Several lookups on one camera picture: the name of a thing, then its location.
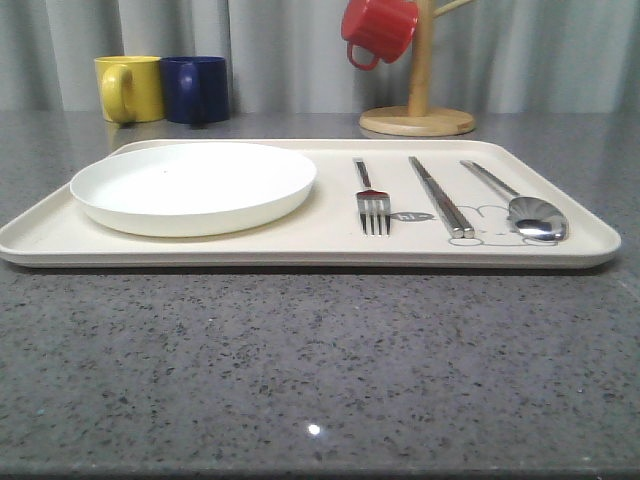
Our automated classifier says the white round plate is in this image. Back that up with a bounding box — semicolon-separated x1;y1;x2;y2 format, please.
69;142;317;237

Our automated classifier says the red mug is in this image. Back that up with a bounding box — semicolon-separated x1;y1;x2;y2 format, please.
341;0;419;71

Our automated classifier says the yellow mug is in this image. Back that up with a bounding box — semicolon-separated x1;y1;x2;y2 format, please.
94;56;165;124

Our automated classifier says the dark blue mug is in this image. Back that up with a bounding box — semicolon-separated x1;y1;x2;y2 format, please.
159;56;230;124

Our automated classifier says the silver fork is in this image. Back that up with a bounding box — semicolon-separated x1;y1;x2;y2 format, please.
353;158;391;236

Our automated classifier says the silver spoon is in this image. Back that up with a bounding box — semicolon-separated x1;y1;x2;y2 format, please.
460;160;569;242

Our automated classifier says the silver chopstick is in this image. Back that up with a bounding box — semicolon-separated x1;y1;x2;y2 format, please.
409;156;465;239
439;185;475;239

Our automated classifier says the wooden mug tree stand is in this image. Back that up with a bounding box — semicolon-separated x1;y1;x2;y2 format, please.
359;1;476;137

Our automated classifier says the beige rabbit serving tray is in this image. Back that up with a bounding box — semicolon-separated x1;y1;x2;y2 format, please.
1;139;621;269

